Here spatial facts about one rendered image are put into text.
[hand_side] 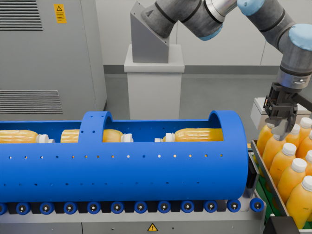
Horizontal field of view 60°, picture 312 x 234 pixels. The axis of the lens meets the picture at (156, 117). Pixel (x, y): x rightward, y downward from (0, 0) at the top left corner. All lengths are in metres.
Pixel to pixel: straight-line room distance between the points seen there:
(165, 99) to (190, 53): 2.21
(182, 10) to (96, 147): 0.90
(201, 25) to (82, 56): 1.25
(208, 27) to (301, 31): 0.71
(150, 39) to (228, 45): 2.42
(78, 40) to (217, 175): 1.84
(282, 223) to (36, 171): 0.71
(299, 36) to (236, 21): 2.85
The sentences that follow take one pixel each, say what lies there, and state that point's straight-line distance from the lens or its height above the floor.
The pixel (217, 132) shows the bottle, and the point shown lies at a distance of 0.91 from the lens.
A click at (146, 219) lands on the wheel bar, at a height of 0.92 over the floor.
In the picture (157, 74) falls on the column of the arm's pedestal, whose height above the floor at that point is 1.05.
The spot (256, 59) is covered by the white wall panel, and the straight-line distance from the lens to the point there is 3.95.
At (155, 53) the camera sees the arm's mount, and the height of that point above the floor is 1.16.
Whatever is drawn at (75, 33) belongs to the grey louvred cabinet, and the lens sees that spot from 2.36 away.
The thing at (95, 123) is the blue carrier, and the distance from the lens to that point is 0.80.
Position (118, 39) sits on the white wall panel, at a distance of 3.66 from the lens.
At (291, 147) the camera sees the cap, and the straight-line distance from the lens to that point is 1.00.
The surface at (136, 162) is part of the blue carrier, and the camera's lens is 0.75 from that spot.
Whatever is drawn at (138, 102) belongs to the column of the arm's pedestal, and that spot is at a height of 0.87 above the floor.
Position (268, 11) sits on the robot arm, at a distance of 0.90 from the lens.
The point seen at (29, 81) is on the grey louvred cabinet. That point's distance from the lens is 2.70.
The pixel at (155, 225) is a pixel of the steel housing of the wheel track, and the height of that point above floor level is 0.89.
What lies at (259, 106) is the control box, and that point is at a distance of 1.19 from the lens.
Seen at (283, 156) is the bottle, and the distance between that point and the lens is 1.00.
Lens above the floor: 1.70
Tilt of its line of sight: 35 degrees down
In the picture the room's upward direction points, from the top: straight up
